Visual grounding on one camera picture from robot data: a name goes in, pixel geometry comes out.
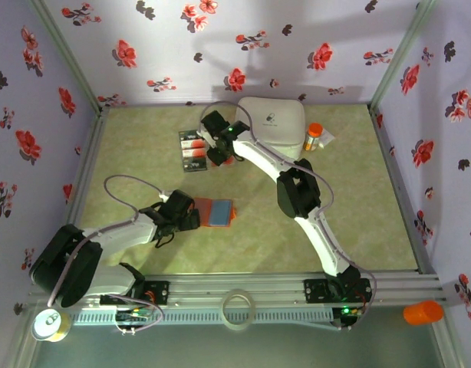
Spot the battery blister pack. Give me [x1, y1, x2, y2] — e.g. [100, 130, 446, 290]
[180, 128, 209, 173]

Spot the white pill case box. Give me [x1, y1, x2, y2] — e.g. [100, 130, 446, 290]
[235, 96, 306, 162]

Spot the orange-capped pill bottle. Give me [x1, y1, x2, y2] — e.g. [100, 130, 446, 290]
[303, 122, 324, 153]

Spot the clear tape roll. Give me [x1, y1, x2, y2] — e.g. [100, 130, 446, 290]
[221, 287, 257, 331]

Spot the green circuit board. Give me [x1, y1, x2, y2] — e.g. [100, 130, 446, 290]
[115, 305, 152, 334]
[332, 305, 365, 331]

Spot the yellow tape roll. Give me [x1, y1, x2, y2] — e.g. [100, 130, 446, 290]
[30, 308, 72, 343]

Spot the orange plastic cup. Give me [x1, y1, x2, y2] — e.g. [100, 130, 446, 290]
[403, 300, 445, 327]

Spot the left arm grey cable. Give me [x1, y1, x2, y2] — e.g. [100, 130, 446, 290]
[46, 174, 173, 307]

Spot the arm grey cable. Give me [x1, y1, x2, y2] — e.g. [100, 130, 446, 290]
[46, 174, 173, 307]
[199, 100, 377, 330]

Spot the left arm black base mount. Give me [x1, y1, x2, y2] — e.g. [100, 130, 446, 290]
[100, 281, 170, 307]

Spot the aluminium front frame rail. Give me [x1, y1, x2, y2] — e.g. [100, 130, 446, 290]
[26, 271, 450, 307]

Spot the grey slotted cable duct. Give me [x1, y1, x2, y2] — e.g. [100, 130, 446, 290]
[68, 308, 336, 327]

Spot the aluminium side rail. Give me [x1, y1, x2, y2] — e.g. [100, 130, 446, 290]
[368, 105, 438, 275]
[49, 107, 108, 279]

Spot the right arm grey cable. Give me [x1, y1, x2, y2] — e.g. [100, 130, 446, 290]
[199, 100, 377, 330]

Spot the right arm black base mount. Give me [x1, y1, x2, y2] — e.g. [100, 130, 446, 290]
[303, 278, 374, 304]

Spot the aluminium corner post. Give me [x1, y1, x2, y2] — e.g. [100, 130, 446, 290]
[30, 0, 106, 114]
[369, 0, 434, 108]

